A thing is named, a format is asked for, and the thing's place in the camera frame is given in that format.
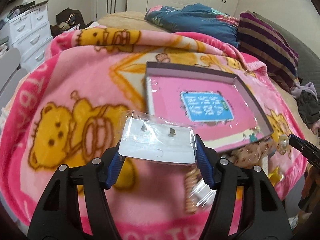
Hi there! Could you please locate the pearl hair accessory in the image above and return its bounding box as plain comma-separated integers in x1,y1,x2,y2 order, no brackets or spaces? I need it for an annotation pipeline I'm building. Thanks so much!
277,134,291,159

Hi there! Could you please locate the white small packet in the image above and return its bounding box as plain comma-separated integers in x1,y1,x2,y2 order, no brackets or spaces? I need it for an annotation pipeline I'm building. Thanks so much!
190,179,216,207

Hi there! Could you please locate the beige spiral hair tie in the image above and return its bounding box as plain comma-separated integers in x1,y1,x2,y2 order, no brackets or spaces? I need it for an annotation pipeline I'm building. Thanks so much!
184,168,201,214

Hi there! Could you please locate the earring card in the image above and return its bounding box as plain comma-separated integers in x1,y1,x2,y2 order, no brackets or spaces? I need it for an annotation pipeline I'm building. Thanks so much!
118,111,197,166

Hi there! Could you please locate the spotted fabric scrunchie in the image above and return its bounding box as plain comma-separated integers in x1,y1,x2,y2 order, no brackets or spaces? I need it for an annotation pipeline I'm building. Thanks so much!
228,140,277,169

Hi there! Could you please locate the pile of dark clothes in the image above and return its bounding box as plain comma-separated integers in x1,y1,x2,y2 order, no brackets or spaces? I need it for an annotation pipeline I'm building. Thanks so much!
291,80,319,133

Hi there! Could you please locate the grey headboard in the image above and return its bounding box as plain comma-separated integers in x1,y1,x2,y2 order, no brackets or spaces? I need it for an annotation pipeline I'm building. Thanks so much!
253,12,320,94

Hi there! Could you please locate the shallow grey cardboard box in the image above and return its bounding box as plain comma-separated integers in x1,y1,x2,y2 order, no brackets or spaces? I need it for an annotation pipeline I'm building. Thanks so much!
146,62,272,153

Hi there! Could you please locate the pink bear fleece blanket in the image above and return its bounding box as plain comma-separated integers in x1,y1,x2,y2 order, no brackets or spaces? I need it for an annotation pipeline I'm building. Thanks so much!
1,27,306,239

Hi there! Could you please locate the purple striped blanket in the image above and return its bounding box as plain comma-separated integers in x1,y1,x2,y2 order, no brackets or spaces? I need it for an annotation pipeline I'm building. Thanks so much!
237,11,299,92

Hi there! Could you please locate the grey chair back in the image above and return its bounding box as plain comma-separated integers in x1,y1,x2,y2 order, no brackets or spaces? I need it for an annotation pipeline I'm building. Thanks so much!
0,48,28,108

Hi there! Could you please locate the blue floral quilt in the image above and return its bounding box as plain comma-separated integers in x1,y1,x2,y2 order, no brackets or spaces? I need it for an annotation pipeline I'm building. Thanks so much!
144,3,239,48

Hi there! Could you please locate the white drawer dresser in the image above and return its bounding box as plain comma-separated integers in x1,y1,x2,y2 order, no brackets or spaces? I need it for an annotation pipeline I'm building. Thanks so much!
1,1,53,72

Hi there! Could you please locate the black bag on floor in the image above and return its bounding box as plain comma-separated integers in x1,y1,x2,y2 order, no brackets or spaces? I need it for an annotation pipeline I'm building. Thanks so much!
50,8,88,37

